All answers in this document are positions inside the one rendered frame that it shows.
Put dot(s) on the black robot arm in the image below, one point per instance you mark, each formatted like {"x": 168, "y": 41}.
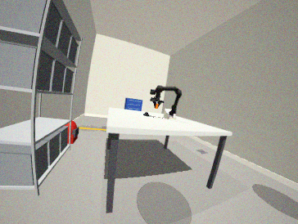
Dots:
{"x": 161, "y": 88}

